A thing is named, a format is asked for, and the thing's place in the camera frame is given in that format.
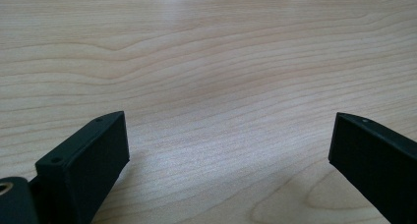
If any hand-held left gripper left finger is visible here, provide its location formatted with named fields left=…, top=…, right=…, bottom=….
left=29, top=110, right=131, bottom=224

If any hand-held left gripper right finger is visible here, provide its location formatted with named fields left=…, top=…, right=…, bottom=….
left=328, top=111, right=417, bottom=224

